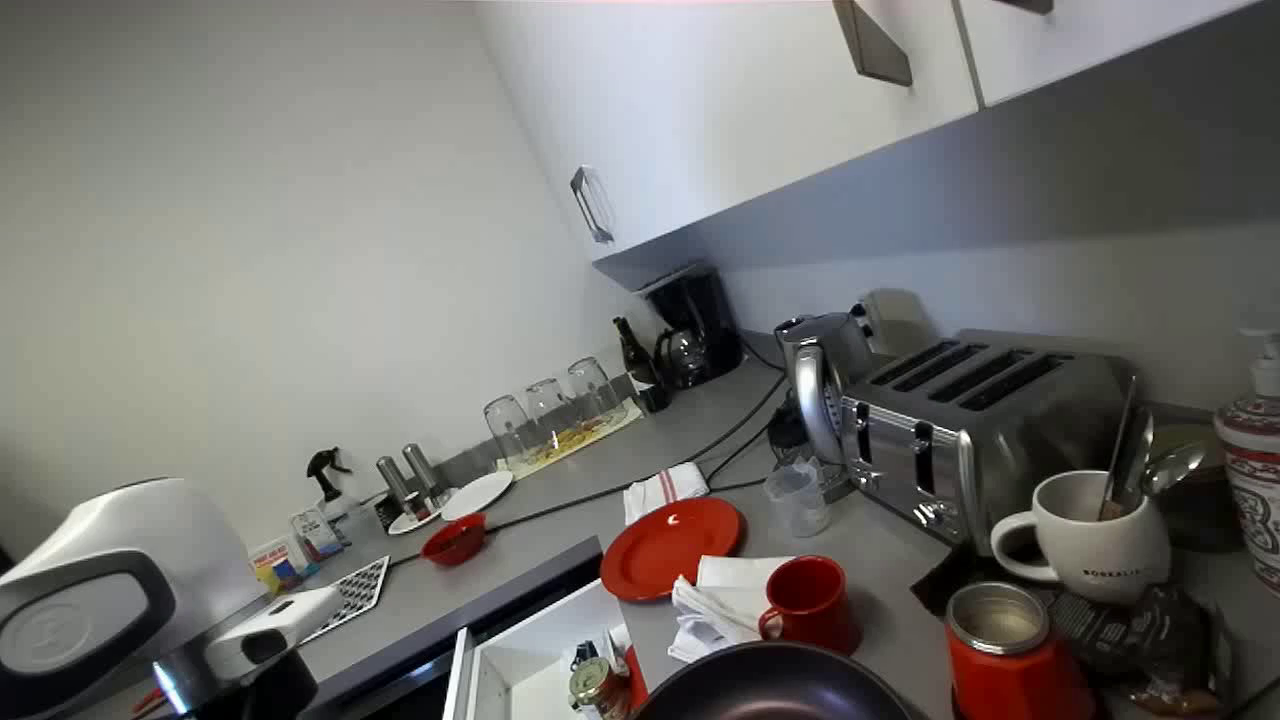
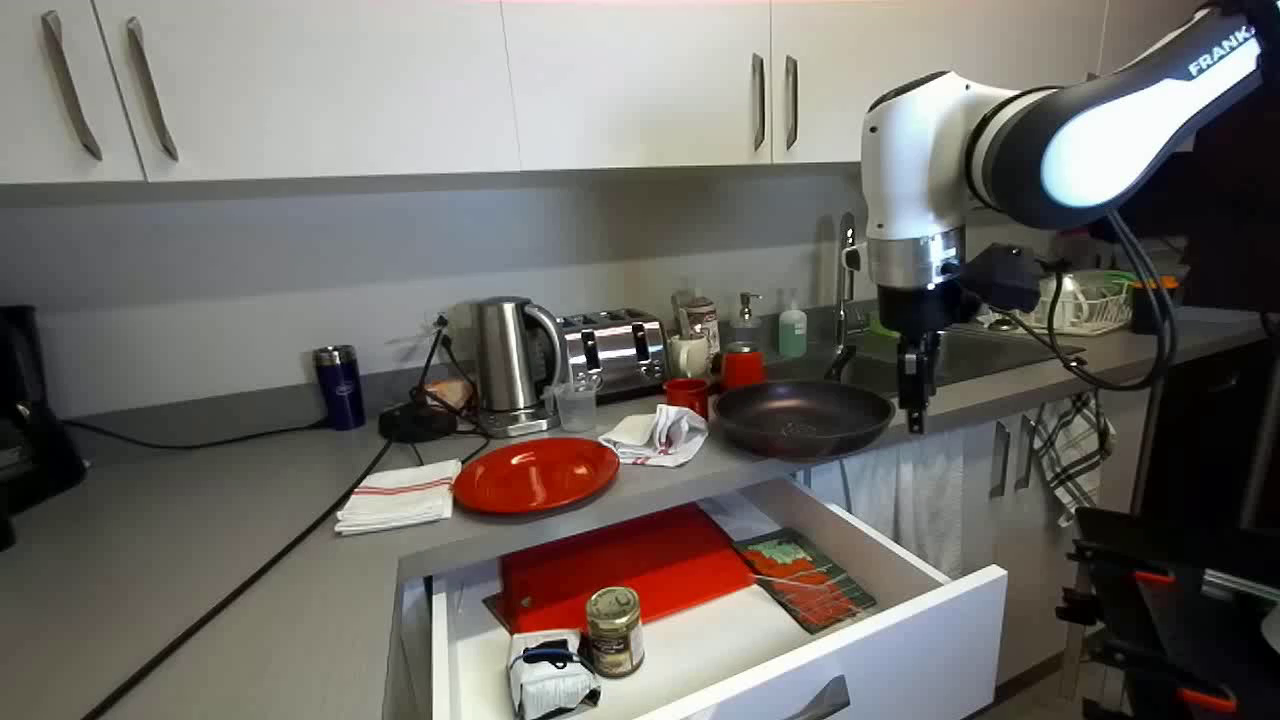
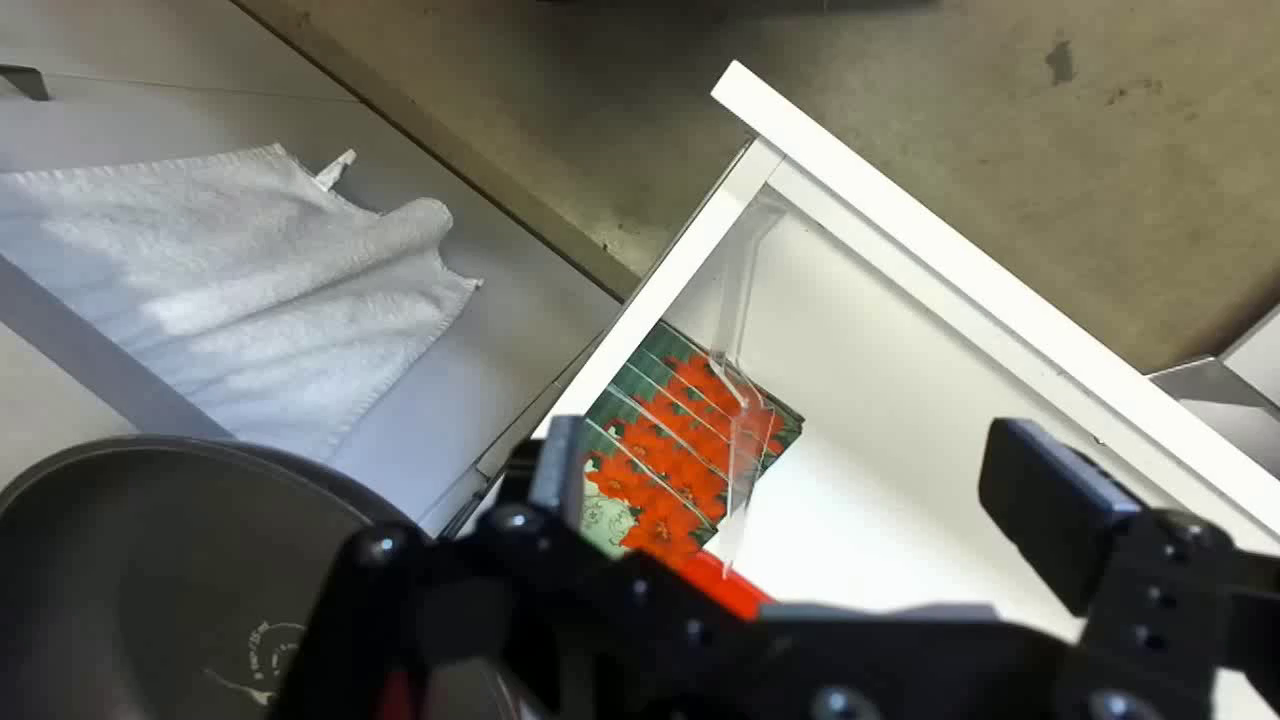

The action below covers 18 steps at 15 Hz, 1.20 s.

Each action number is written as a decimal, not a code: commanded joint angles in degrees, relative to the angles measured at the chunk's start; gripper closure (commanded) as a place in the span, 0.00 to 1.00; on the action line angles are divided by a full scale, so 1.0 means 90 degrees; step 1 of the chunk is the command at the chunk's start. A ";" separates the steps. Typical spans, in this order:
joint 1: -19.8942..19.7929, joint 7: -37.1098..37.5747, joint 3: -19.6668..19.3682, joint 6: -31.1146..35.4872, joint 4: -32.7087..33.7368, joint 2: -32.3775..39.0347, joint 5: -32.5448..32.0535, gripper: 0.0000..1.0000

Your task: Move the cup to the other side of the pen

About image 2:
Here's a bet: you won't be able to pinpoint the black coffee machine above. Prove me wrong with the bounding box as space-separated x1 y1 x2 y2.
0 305 83 553

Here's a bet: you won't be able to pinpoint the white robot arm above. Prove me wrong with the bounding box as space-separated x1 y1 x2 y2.
861 0 1276 431

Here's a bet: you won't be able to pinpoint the black kettle base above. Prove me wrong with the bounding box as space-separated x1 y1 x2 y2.
380 402 457 442

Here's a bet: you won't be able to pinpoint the red cutting board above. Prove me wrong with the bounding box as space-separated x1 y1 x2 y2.
498 503 753 633

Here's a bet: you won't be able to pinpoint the white mug with cutlery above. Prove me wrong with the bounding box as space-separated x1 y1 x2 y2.
667 335 716 379

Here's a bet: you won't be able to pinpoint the white upper cabinets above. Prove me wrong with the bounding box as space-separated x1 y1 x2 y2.
0 0 1111 187

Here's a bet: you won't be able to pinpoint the black camera tripod stand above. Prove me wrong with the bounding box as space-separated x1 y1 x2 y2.
1056 508 1280 720

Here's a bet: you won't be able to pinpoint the chrome sink faucet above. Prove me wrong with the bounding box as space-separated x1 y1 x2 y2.
830 211 866 379

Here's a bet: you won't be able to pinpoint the steel electric kettle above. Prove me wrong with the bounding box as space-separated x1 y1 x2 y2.
476 296 570 436

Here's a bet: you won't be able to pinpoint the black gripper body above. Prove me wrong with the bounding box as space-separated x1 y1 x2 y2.
875 279 980 335

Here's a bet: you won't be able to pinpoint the chrome four-slot toaster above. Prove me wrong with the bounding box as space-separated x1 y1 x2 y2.
560 306 663 399

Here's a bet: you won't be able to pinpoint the small red cup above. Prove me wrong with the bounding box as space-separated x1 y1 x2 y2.
663 376 708 419

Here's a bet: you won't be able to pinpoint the white dish rack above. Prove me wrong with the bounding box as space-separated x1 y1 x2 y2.
1030 266 1133 335

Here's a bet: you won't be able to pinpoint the dark frying pan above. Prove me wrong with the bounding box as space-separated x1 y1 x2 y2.
716 379 895 458

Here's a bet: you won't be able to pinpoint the black power cable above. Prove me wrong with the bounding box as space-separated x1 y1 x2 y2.
60 410 334 457

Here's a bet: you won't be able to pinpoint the dark blue travel mug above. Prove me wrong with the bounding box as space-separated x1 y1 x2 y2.
312 344 363 431

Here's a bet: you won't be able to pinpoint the open white drawer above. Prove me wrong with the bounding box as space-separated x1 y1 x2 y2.
427 480 1010 720

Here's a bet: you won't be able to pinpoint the red plate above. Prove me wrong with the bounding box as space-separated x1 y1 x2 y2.
453 436 619 515

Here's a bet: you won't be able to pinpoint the small tin can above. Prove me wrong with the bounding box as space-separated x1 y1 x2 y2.
581 583 646 680

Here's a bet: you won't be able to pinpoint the green soap bottle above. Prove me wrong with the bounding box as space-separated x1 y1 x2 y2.
777 296 807 359

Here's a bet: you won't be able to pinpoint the white black gadget in drawer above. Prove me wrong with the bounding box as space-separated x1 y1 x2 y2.
507 635 602 720

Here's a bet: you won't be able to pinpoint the folded white red-striped towel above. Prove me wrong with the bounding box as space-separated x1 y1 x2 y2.
335 458 460 537

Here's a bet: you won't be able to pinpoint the crumpled white dish cloth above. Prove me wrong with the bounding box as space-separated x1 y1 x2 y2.
606 402 708 469

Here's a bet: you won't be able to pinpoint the hanging striped towel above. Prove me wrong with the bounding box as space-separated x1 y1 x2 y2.
1030 392 1115 525

